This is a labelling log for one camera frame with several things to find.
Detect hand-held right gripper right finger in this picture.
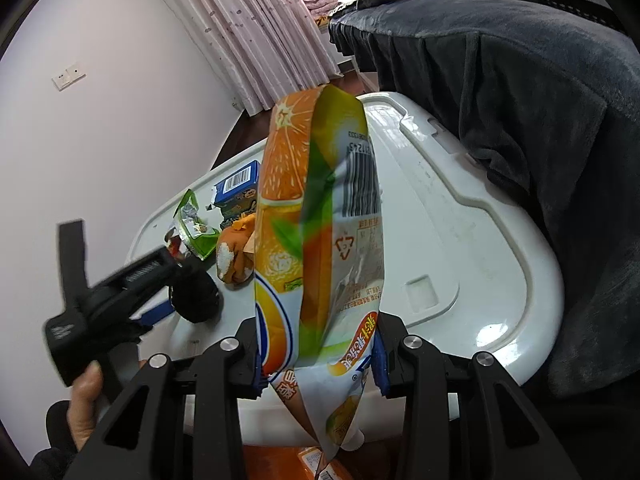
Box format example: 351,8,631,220
374,310,583,480

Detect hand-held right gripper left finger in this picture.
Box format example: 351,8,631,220
65,317,266,480

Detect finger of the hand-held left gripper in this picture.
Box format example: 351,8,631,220
131,299,174,332

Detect green snack wrapper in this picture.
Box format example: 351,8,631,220
172,189,221,261

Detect orange snack packet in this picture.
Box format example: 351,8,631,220
252,85,387,461

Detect person's left forearm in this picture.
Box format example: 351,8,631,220
27,400,82,480

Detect person's left hand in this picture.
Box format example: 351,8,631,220
69,359,148,456

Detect dark round object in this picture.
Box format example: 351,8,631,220
169,269,224,324

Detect small red wrapper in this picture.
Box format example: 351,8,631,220
164,227,186,261

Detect orange packet with label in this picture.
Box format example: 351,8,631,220
242,442,356,480

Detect blue carton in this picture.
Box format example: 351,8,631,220
212,161,262,221

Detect pink curtain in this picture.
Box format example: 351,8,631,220
150,0,343,116

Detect white wall socket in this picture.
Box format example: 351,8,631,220
51,62,87,92

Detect white bed frame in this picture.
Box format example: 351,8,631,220
334,55,381,97

